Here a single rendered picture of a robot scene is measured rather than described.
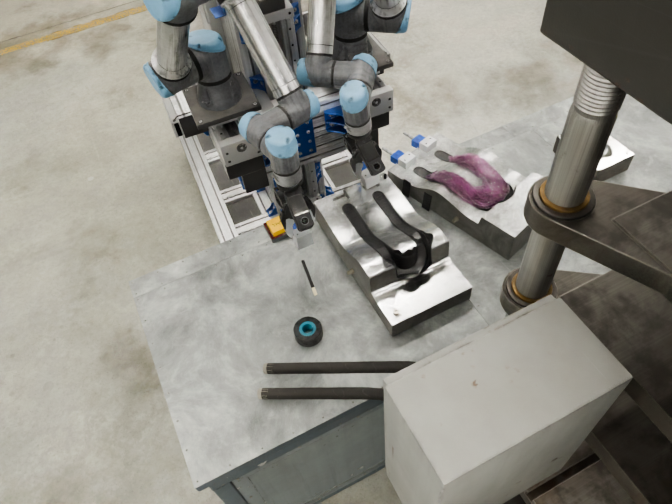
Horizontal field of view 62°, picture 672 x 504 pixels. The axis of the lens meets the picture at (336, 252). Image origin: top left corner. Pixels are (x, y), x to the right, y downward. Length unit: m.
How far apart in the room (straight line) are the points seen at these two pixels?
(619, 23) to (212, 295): 1.37
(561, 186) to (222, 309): 1.12
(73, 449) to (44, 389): 0.34
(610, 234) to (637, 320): 0.27
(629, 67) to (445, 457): 0.49
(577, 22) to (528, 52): 3.40
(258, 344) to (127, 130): 2.43
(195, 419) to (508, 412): 0.97
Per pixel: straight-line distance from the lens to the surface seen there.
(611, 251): 0.89
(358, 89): 1.52
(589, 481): 1.53
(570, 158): 0.84
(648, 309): 1.16
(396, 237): 1.64
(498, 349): 0.83
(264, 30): 1.52
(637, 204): 0.96
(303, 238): 1.62
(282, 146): 1.38
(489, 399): 0.79
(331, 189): 2.74
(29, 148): 4.00
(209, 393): 1.59
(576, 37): 0.71
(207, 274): 1.80
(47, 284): 3.15
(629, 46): 0.66
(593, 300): 1.13
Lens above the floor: 2.19
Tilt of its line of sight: 52 degrees down
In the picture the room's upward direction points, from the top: 7 degrees counter-clockwise
